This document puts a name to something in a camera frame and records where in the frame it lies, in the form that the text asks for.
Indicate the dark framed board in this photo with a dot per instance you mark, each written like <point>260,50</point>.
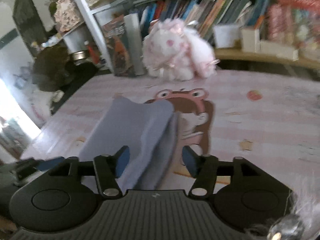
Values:
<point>27,22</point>

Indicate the white card box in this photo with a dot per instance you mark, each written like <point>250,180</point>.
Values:
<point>226,36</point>

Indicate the cream floral plush toy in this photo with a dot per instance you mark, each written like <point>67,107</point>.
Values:
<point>66,12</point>

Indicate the round metal tin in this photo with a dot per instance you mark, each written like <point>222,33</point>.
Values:
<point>78,55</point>

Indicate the pink white plush bunny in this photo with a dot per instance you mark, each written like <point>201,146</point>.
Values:
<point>175,52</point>

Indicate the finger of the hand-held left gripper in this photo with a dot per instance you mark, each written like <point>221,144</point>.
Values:
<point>50,163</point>

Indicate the beige and lavender sweater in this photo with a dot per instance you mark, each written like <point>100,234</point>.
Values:
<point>135,130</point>

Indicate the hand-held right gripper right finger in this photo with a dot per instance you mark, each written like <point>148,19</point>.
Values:
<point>190,161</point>

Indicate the row of pink packets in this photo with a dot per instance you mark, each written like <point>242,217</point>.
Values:
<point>280,22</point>

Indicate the red bottle with white cap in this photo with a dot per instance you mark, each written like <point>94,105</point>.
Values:
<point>92,53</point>

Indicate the row of colourful books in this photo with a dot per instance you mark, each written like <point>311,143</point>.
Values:
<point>200,10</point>

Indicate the olive green bag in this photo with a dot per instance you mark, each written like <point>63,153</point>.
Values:
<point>50,70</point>

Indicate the white fluffy fur charm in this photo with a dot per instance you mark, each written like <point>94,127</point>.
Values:
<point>307,200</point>

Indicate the small white open box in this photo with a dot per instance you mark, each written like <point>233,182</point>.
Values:
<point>250,40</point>

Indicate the dark illustrated book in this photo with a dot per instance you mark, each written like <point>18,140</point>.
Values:
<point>120,50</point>

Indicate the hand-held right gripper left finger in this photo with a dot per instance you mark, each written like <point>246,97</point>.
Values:
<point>123,160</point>

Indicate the white shelf unit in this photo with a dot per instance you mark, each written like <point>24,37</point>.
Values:
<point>84,12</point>

